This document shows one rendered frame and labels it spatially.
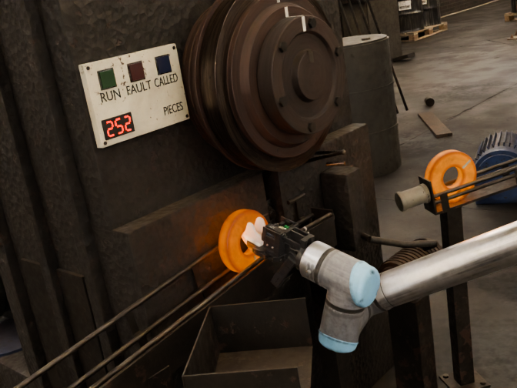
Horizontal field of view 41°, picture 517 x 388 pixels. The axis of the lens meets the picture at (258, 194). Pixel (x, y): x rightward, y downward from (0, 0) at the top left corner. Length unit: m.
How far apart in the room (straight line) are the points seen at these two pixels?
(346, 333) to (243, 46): 0.68
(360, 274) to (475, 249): 0.26
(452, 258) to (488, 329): 1.17
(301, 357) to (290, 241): 0.28
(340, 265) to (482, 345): 1.21
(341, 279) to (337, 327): 0.12
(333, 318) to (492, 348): 1.15
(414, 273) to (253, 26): 0.67
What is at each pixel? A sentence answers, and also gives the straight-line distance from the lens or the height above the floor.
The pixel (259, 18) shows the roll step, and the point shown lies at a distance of 1.63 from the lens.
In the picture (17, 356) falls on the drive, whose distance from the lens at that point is 2.59.
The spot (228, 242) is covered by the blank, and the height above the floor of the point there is 0.77.
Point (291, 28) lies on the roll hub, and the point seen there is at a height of 1.23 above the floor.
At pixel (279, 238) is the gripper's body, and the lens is 1.57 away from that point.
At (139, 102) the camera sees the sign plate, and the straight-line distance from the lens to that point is 1.58.
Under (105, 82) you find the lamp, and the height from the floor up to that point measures 1.19.
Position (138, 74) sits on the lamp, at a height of 1.19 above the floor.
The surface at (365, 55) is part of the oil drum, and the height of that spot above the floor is 0.80.
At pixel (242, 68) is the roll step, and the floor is 1.17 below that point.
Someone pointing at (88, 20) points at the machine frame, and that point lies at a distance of 1.54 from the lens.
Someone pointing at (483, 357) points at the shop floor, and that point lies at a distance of 2.56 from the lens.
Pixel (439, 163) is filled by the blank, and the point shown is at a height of 0.76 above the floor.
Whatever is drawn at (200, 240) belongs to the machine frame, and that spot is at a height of 0.78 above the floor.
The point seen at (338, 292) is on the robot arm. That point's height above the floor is 0.69.
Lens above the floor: 1.35
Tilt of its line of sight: 17 degrees down
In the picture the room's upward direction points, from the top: 9 degrees counter-clockwise
